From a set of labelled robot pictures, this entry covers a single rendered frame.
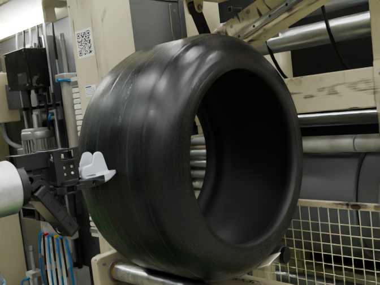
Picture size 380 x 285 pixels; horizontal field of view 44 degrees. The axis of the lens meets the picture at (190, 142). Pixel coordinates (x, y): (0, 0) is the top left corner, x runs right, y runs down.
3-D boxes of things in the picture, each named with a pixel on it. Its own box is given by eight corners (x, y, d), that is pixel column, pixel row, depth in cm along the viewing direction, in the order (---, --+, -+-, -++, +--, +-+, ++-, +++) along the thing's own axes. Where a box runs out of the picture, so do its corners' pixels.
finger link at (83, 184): (108, 175, 88) (68, 184, 82) (109, 182, 88) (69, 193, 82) (94, 174, 91) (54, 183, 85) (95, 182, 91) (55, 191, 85)
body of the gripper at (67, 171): (82, 145, 85) (19, 156, 76) (89, 192, 85) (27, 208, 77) (59, 146, 90) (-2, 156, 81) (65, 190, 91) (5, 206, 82)
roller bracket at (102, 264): (94, 294, 122) (89, 258, 121) (197, 248, 151) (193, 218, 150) (102, 297, 120) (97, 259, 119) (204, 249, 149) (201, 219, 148)
